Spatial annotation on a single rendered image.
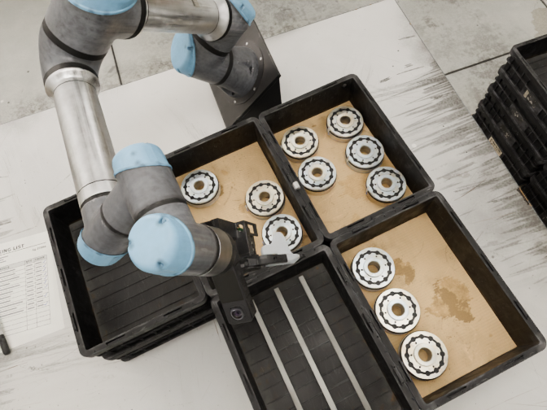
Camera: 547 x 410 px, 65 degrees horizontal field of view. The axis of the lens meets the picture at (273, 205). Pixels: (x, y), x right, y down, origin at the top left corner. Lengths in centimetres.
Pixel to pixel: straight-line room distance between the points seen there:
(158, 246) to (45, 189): 105
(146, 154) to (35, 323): 88
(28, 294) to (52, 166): 42
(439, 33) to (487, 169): 142
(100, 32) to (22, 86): 209
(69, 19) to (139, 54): 190
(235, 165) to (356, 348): 58
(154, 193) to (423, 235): 76
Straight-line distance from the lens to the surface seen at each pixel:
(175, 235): 53
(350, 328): 107
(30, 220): 153
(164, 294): 113
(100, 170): 74
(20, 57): 309
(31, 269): 146
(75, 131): 79
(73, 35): 87
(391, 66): 159
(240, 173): 120
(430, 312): 110
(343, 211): 114
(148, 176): 59
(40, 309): 141
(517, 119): 198
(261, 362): 106
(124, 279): 118
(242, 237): 72
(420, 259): 113
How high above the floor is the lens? 188
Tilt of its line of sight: 66 degrees down
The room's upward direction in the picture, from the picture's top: 11 degrees counter-clockwise
